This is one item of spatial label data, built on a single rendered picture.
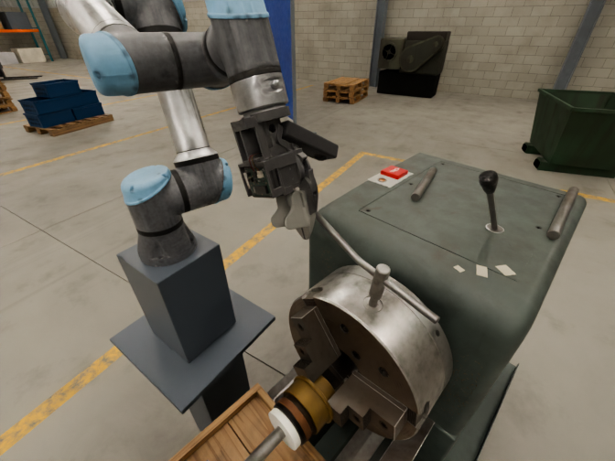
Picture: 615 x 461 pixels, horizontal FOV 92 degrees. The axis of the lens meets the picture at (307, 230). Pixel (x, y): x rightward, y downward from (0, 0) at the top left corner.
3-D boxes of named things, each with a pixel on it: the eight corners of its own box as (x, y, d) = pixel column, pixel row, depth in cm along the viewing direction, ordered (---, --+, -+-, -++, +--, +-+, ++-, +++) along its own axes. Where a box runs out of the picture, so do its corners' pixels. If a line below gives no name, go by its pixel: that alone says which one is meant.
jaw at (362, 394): (364, 357, 56) (426, 397, 48) (365, 374, 58) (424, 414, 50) (326, 400, 50) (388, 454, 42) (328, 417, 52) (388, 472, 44)
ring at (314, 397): (307, 355, 55) (267, 391, 49) (346, 391, 49) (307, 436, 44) (307, 381, 60) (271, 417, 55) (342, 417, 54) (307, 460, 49)
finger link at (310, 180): (296, 214, 50) (282, 163, 47) (304, 209, 51) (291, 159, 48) (316, 216, 46) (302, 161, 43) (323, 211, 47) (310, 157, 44)
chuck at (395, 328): (310, 331, 81) (322, 245, 61) (414, 427, 64) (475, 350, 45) (285, 352, 76) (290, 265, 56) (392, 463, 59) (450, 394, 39)
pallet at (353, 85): (339, 93, 861) (340, 76, 836) (368, 95, 828) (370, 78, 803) (321, 101, 770) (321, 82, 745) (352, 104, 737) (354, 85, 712)
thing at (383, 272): (378, 315, 52) (393, 269, 45) (370, 321, 51) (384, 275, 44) (368, 306, 53) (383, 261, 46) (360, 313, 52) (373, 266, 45)
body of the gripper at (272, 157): (248, 200, 47) (222, 123, 43) (287, 184, 52) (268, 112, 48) (276, 202, 42) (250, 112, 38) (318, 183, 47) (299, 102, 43)
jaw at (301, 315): (337, 342, 61) (311, 291, 60) (353, 344, 57) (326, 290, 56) (298, 379, 55) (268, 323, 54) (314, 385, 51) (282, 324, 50)
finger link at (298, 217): (285, 251, 49) (270, 198, 46) (311, 235, 52) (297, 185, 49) (298, 253, 46) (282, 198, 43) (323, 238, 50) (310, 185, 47)
